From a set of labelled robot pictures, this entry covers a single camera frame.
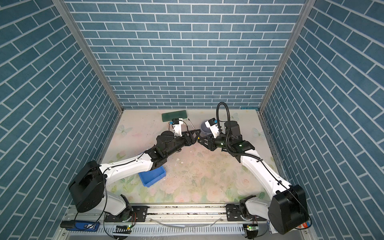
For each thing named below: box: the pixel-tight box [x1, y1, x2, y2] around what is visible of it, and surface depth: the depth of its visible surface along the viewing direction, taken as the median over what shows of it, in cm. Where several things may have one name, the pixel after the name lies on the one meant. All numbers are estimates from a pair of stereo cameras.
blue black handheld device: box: [60, 220, 100, 232], surface depth 68 cm
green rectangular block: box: [161, 110, 188, 123], surface depth 118 cm
